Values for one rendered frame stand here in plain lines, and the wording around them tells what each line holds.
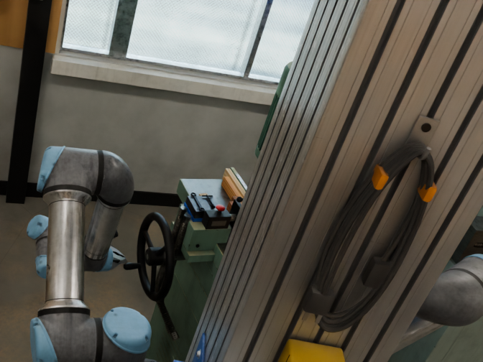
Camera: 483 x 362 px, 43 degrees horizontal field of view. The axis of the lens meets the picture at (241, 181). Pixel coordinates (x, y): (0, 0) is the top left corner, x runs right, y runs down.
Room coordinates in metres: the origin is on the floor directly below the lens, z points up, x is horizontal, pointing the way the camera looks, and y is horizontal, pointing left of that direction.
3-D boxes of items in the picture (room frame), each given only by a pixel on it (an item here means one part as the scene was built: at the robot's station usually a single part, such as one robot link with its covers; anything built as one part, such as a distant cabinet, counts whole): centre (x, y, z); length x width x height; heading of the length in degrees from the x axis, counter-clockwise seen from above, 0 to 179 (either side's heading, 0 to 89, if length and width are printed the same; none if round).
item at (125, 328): (1.01, 0.14, 0.98); 0.13 x 0.12 x 0.14; 117
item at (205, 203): (1.65, 0.07, 0.99); 0.13 x 0.11 x 0.06; 34
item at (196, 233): (1.65, 0.07, 0.91); 0.15 x 0.14 x 0.09; 34
